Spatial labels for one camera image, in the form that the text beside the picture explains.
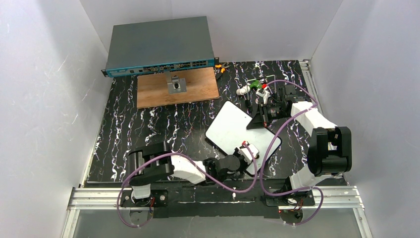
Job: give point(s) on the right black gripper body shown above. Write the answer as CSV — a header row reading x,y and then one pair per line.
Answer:
x,y
262,112

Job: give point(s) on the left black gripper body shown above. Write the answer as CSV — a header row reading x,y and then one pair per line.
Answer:
x,y
237,156

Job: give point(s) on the white dry-erase board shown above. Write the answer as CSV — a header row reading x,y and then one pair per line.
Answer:
x,y
228,131

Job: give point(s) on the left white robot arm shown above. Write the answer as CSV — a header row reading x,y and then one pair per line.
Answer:
x,y
156,162

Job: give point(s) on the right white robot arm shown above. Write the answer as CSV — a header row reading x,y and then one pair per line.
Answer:
x,y
330,147

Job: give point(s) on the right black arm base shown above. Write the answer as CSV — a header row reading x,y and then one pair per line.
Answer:
x,y
295,199

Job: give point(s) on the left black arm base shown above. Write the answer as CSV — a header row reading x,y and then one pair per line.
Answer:
x,y
155,199

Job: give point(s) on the green white marker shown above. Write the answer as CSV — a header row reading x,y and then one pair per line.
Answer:
x,y
247,88

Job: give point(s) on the black marble pattern mat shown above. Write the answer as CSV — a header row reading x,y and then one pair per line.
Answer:
x,y
182,126

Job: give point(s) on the brown wooden board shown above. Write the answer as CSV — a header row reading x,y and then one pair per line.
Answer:
x,y
152,89

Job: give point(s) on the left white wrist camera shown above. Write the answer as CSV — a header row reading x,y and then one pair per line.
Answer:
x,y
249,151

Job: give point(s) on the orange handled pliers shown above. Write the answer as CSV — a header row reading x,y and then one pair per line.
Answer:
x,y
222,68

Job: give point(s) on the grey metal bracket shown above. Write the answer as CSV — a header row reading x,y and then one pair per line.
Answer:
x,y
175,84

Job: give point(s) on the grey network switch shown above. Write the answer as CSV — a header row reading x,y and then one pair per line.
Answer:
x,y
159,46

